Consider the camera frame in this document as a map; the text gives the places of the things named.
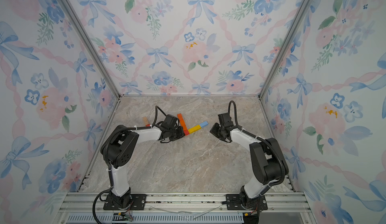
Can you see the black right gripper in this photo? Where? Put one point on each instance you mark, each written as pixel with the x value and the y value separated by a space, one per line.
pixel 213 130

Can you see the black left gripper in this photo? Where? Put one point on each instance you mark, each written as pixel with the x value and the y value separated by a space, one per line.
pixel 181 133

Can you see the orange long block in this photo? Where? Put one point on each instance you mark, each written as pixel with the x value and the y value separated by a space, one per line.
pixel 184 126

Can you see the light blue block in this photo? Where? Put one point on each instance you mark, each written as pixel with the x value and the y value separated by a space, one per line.
pixel 204 124

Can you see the yellow long block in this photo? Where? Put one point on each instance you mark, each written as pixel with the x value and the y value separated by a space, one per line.
pixel 194 129

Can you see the orange short block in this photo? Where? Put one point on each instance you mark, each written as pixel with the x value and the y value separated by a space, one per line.
pixel 180 117

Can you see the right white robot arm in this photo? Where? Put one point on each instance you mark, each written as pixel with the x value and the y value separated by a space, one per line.
pixel 267 160

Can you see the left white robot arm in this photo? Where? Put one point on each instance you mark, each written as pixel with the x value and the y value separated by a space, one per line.
pixel 119 148

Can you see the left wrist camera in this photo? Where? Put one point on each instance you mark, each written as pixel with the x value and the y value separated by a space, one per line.
pixel 170 122

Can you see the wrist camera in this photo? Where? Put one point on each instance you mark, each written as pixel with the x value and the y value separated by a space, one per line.
pixel 170 122
pixel 225 120

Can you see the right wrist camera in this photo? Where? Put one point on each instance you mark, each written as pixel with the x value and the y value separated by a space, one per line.
pixel 225 120

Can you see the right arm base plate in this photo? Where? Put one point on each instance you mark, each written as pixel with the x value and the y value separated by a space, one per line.
pixel 241 202

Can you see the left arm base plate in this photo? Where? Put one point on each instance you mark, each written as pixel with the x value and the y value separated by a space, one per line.
pixel 130 201

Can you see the aluminium corner post left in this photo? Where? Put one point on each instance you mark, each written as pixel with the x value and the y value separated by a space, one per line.
pixel 81 32

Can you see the aluminium corner post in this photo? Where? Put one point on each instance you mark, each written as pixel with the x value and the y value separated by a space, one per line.
pixel 81 32
pixel 292 31

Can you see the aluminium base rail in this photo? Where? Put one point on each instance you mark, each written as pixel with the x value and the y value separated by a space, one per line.
pixel 187 208

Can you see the aluminium corner post right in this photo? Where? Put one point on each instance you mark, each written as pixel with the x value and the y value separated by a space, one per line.
pixel 292 31

